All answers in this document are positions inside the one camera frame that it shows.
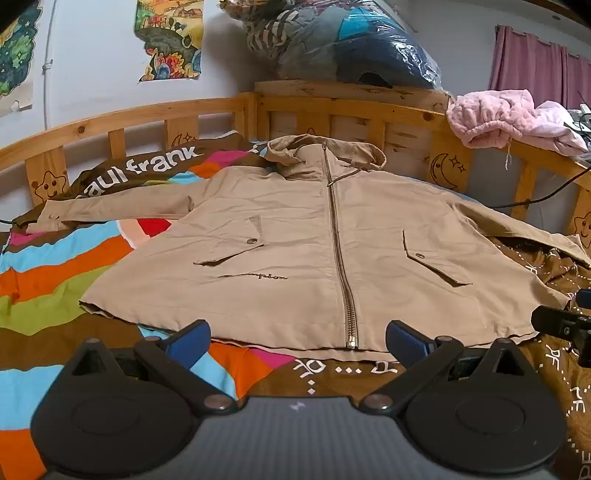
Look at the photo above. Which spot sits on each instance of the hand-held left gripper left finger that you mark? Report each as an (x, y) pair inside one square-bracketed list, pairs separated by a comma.
[(188, 342)]

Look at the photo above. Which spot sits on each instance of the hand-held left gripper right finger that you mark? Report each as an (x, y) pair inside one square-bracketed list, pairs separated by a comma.
[(407, 342)]

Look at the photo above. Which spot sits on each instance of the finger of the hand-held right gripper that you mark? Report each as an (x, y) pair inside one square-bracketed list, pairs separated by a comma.
[(551, 319), (585, 297)]

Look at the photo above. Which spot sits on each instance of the beige hooded zip jacket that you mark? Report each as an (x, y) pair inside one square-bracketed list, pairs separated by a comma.
[(295, 258)]

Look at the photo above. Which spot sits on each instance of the plastic bag of clothes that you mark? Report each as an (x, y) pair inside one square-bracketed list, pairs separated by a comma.
[(341, 41)]

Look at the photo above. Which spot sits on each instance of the brown striped printed blanket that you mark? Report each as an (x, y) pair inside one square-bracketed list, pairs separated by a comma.
[(55, 277)]

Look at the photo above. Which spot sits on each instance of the pale lilac cloth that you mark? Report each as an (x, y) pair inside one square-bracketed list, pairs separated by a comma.
[(561, 127)]

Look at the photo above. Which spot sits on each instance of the pink fluffy garment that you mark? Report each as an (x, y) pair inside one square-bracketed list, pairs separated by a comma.
[(494, 115)]

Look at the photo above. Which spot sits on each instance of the pink curtain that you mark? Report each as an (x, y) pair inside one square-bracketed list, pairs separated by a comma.
[(526, 64)]

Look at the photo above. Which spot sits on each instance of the wooden bed frame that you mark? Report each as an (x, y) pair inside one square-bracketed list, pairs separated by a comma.
[(369, 124)]

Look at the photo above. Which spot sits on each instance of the colourful cartoon wall poster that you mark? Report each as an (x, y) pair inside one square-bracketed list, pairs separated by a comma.
[(171, 41)]

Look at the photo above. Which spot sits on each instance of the dark green wall poster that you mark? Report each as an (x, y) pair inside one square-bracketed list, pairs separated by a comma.
[(16, 60)]

